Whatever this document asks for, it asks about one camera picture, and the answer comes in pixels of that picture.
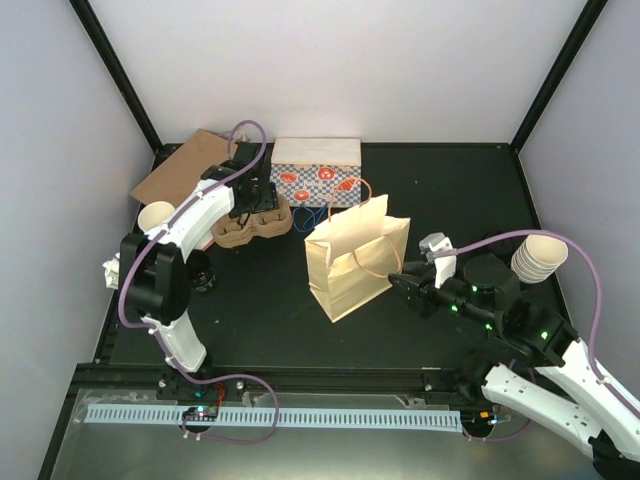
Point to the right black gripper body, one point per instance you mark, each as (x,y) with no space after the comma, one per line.
(429,306)

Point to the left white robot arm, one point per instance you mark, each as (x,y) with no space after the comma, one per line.
(154,289)

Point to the blue checkered bakery bag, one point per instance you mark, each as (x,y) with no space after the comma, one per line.
(315,174)

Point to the left white cup stack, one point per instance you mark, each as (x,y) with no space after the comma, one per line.
(154,214)

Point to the right white cup stack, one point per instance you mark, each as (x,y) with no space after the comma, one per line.
(537,258)

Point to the light blue cable duct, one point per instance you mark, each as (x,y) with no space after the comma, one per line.
(319,418)

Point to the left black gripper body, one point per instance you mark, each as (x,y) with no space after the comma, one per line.
(257,203)

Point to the white cup stack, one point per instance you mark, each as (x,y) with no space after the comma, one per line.
(537,258)
(154,214)

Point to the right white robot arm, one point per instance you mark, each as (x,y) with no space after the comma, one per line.
(530,359)

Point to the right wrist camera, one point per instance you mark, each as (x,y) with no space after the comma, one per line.
(438,250)

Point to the cream paper bag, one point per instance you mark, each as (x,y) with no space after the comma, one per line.
(350,255)

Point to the black frame post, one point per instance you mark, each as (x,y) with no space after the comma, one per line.
(100,40)
(572,45)

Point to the small green circuit board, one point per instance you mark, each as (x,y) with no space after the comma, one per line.
(200,413)

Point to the crumpled white paper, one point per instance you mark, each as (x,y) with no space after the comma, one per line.
(111,272)

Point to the right black frame post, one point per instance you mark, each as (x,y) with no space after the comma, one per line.
(572,45)

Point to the brown kraft paper bag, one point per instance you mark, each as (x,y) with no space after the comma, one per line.
(176,177)

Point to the left black frame post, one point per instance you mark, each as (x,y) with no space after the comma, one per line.
(100,40)

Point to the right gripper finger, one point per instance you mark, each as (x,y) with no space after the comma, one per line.
(408,291)
(419,269)

